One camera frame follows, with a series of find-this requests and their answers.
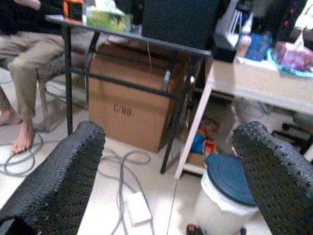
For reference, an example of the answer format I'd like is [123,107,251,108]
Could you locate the white bucket with blue lid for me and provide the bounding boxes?
[194,153,260,235]

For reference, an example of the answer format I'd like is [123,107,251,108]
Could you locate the small orange and black item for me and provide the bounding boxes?
[186,223,204,235]

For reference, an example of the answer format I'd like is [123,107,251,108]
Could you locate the small orange box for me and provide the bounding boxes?
[203,140,218,158]

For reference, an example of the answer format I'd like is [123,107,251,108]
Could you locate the light wooden desk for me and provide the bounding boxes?
[174,55,313,181]

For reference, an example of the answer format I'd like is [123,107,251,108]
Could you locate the pink and white bottle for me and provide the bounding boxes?
[236,12,253,60]

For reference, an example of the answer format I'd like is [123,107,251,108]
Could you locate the teal tray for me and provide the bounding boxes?
[266,48,313,79]

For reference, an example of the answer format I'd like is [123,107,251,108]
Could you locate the white and black device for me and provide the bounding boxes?
[212,0,248,63]

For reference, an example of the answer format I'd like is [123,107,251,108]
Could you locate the white power adapter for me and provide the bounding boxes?
[123,191,153,226]

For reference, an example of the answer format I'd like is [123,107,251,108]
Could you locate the black textured right gripper right finger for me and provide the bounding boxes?
[231,120,313,235]

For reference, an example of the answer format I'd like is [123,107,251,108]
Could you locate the blue plastic item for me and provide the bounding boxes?
[190,134,205,155]

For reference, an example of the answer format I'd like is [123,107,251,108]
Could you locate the large black box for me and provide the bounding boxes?
[141,0,231,50]

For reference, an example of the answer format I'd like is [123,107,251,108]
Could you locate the black folding table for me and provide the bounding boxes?
[45,14,213,175]

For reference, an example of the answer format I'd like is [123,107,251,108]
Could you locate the black textured right gripper left finger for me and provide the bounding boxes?
[0,120,106,235]

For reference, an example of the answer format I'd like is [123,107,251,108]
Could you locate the seated person in beige trousers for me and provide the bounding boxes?
[0,0,72,155]

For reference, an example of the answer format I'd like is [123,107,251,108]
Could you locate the orange and black device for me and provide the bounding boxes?
[63,0,84,24]

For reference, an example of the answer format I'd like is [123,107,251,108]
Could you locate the white plastic bag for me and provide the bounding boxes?
[292,0,313,49]

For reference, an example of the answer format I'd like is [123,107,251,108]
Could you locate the grey floor cable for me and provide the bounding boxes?
[0,122,45,178]
[97,149,157,235]

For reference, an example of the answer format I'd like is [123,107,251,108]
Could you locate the large brown cardboard box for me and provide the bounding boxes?
[87,43,192,154]

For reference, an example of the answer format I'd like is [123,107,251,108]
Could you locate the green tissue box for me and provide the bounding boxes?
[85,0,132,33]

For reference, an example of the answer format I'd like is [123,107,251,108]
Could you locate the pink packet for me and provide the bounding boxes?
[273,41,313,72]

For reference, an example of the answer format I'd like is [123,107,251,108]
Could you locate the blue package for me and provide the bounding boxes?
[245,32,272,61]

